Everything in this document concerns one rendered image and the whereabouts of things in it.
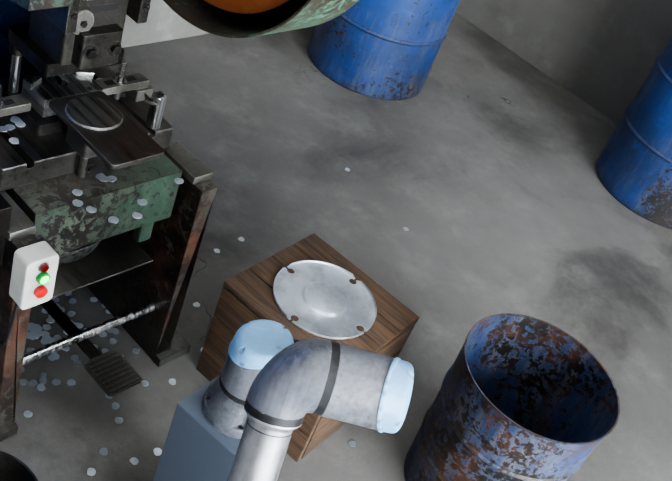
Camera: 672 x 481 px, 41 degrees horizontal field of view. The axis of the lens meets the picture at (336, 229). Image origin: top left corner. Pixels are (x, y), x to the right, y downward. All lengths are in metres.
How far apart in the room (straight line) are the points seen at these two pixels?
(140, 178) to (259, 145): 1.46
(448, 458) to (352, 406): 1.01
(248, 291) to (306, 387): 1.02
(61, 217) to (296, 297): 0.69
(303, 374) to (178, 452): 0.70
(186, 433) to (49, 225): 0.53
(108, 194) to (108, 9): 0.40
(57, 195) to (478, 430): 1.12
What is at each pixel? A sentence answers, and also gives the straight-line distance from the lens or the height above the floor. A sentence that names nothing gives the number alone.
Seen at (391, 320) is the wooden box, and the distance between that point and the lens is 2.45.
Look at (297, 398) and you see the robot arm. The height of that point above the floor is 0.92.
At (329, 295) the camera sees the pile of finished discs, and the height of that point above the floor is 0.36.
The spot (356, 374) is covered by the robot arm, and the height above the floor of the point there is 0.97.
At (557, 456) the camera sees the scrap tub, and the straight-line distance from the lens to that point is 2.26.
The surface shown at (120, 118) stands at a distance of 2.06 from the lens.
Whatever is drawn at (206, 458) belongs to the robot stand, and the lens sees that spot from 1.96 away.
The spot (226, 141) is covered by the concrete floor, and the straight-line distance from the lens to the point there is 3.51.
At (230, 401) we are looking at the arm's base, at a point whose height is 0.53.
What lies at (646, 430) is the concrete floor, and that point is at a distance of 3.19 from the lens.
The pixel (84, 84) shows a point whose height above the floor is 0.78.
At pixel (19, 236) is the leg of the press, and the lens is 1.96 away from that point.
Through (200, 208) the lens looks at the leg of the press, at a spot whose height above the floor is 0.57.
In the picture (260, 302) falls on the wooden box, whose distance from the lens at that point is 2.34.
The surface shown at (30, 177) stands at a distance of 2.05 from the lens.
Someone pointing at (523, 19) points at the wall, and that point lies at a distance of 5.14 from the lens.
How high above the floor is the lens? 1.93
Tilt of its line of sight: 36 degrees down
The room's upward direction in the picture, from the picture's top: 22 degrees clockwise
